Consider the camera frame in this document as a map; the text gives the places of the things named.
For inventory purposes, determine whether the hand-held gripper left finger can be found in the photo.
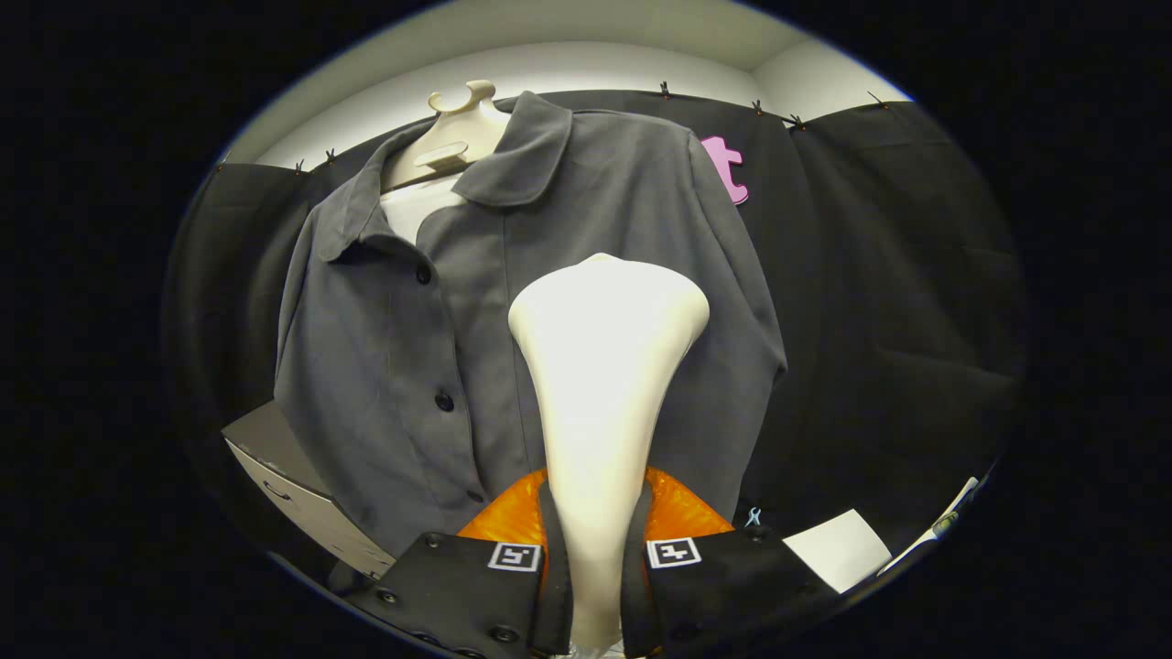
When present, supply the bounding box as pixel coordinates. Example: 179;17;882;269
355;467;573;658

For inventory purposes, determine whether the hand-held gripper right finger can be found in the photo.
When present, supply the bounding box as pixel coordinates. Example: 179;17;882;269
621;465;839;658

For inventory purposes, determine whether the white garment steamer head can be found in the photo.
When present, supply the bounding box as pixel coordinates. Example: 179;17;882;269
508;254;711;653

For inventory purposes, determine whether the dark grey button shirt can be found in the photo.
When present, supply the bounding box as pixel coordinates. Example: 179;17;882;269
275;90;788;587

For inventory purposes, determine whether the cream clothes hanger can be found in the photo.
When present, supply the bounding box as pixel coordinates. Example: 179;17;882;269
383;80;512;193

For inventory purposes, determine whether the white paper sheet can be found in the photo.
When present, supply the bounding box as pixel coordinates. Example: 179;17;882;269
783;509;892;594

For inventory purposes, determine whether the grey cabinet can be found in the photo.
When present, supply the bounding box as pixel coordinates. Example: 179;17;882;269
222;400;396;579

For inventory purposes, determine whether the white side shelf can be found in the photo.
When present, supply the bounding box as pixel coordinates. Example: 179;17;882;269
877;476;981;578

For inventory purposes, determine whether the row of black clips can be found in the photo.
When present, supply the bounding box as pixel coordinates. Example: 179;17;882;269
293;82;887;175

